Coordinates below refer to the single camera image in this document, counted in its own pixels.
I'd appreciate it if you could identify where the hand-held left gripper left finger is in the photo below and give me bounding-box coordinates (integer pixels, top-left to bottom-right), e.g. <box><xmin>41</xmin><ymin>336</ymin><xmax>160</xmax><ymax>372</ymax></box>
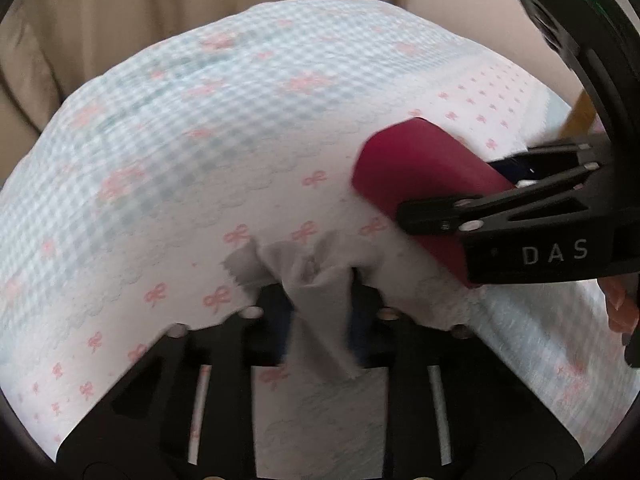
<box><xmin>56</xmin><ymin>284</ymin><xmax>298</xmax><ymax>480</ymax></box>

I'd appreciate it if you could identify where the person's right hand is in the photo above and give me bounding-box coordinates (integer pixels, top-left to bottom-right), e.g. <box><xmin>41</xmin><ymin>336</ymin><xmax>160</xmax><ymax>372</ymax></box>
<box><xmin>600</xmin><ymin>272</ymin><xmax>640</xmax><ymax>333</ymax></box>

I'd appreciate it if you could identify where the grey cloth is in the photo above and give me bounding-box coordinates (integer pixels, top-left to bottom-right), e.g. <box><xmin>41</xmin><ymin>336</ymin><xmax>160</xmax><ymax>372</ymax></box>
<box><xmin>220</xmin><ymin>232</ymin><xmax>363</xmax><ymax>381</ymax></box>

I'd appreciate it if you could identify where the dark red box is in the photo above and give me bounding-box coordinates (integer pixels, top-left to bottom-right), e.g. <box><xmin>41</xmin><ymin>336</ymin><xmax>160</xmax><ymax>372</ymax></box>
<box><xmin>351</xmin><ymin>116</ymin><xmax>516</xmax><ymax>288</ymax></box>

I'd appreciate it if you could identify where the beige curtain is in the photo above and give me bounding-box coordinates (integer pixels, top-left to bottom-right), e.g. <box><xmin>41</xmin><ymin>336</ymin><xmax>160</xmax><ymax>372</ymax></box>
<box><xmin>0</xmin><ymin>0</ymin><xmax>418</xmax><ymax>136</ymax></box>

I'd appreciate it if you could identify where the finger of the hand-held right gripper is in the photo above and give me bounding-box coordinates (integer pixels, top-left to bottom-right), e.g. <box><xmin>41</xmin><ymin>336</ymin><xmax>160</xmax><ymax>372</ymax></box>
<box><xmin>490</xmin><ymin>142</ymin><xmax>609</xmax><ymax>186</ymax></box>
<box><xmin>397</xmin><ymin>162</ymin><xmax>617</xmax><ymax>236</ymax></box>

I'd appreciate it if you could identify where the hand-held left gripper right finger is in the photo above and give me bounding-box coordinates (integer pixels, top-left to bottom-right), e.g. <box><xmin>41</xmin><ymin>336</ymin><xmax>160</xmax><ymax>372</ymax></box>
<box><xmin>347</xmin><ymin>270</ymin><xmax>587</xmax><ymax>480</ymax></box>

